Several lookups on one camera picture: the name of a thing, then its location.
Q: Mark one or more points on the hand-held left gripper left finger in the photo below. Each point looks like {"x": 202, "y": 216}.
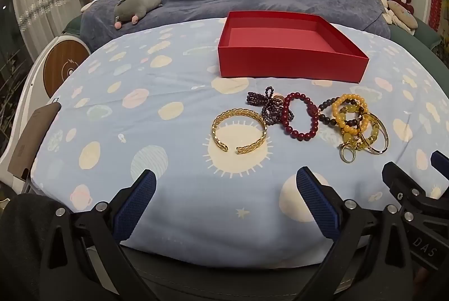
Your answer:
{"x": 135, "y": 202}

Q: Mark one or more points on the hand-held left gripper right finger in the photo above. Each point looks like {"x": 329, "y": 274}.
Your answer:
{"x": 315, "y": 202}

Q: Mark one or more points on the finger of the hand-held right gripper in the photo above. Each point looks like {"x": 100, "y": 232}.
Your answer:
{"x": 441, "y": 164}
{"x": 403, "y": 185}

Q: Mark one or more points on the thin rose gold bangle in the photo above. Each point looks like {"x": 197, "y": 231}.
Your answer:
{"x": 384, "y": 143}

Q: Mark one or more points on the red cardboard box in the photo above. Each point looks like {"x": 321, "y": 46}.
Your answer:
{"x": 291, "y": 62}

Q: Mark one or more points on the green plant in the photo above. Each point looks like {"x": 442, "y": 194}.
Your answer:
{"x": 442, "y": 50}

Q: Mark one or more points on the brown flat board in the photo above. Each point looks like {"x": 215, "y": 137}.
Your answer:
{"x": 31, "y": 139}

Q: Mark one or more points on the beige plush toy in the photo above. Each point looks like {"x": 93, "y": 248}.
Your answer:
{"x": 400, "y": 11}

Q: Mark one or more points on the grey mouse plush toy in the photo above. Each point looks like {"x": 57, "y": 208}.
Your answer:
{"x": 136, "y": 4}

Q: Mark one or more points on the green upholstered bed frame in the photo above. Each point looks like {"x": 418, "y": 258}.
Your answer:
{"x": 426, "y": 32}

